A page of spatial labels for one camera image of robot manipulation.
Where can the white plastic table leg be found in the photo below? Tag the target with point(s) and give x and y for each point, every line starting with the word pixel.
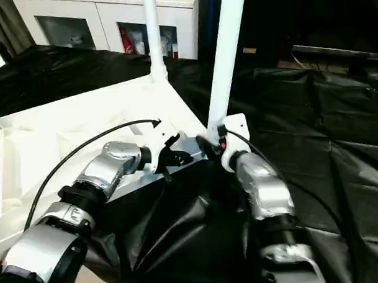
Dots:
pixel 153 31
pixel 226 53

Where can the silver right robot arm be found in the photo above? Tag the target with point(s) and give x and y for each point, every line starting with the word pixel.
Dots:
pixel 265 195

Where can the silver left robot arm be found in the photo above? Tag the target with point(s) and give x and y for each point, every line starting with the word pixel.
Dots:
pixel 103 175

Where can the black plastic mat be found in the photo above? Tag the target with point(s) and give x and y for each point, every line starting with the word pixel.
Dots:
pixel 326 143

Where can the red carton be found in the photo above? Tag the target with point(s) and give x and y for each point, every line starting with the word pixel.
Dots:
pixel 124 41

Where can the white cabinet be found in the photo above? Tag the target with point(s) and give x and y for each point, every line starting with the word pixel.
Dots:
pixel 98 20

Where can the grey metal bar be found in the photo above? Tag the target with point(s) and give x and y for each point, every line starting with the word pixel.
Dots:
pixel 341 51

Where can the grey curtain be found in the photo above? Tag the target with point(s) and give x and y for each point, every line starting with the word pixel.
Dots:
pixel 2 30

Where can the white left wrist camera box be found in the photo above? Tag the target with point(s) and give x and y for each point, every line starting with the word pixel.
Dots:
pixel 161 142

